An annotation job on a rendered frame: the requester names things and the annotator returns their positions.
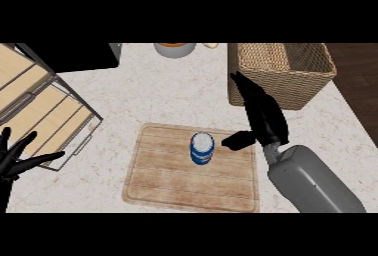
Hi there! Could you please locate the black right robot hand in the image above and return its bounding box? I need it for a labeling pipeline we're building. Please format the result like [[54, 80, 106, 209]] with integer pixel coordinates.
[[221, 70, 292, 152]]

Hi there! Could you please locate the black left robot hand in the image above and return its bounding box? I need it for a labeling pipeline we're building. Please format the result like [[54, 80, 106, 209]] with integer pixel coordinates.
[[0, 126, 67, 214]]

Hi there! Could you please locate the blue and white can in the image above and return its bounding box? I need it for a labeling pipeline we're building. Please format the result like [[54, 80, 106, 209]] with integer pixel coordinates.
[[190, 131, 218, 166]]

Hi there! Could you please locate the wooden cutting board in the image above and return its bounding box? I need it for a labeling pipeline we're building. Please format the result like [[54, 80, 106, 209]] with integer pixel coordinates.
[[122, 122, 262, 214]]

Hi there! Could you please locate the black appliance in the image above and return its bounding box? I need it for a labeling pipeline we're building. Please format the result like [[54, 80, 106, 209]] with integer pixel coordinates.
[[23, 43, 122, 74]]

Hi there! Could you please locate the grey pot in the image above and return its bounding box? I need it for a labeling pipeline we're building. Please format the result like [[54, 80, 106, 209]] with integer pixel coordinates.
[[153, 43, 199, 59]]

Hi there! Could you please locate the wicker basket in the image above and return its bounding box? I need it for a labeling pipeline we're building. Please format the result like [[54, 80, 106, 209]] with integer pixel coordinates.
[[227, 43, 339, 111]]

